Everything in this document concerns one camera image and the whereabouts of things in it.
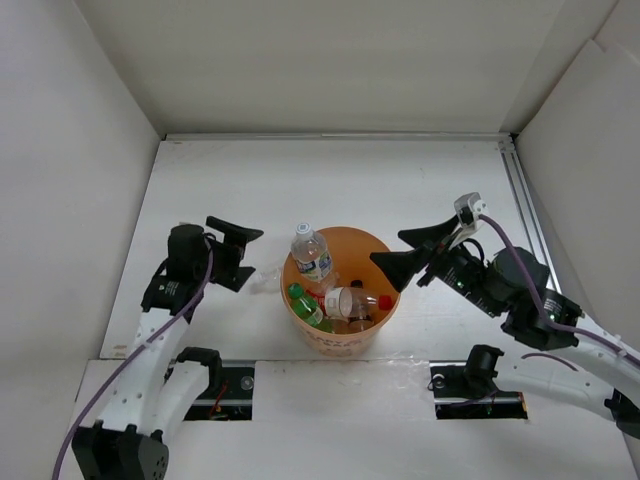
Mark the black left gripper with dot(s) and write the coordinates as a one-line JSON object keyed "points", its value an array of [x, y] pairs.
{"points": [[234, 250]]}

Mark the orange plastic bin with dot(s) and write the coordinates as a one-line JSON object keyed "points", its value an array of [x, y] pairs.
{"points": [[350, 249]]}

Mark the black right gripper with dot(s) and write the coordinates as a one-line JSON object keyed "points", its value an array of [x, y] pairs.
{"points": [[401, 265]]}

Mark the clear crushed unlabelled bottle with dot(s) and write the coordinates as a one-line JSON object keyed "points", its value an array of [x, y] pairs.
{"points": [[266, 281]]}

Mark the green plastic soda bottle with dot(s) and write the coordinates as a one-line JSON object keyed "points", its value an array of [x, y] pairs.
{"points": [[307, 309]]}

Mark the clear bottle red label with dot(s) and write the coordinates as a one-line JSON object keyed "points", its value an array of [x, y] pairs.
{"points": [[346, 303]]}

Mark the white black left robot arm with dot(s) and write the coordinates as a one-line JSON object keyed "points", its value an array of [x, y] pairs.
{"points": [[125, 429]]}

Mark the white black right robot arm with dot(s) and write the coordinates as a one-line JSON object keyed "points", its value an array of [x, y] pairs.
{"points": [[598, 372]]}

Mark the clear bottle blue yellow label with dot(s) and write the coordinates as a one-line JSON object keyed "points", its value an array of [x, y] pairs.
{"points": [[310, 252]]}

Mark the side aluminium rail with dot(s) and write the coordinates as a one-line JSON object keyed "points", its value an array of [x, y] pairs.
{"points": [[525, 206]]}

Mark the clear bottle black cap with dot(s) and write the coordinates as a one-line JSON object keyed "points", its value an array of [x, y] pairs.
{"points": [[363, 306]]}

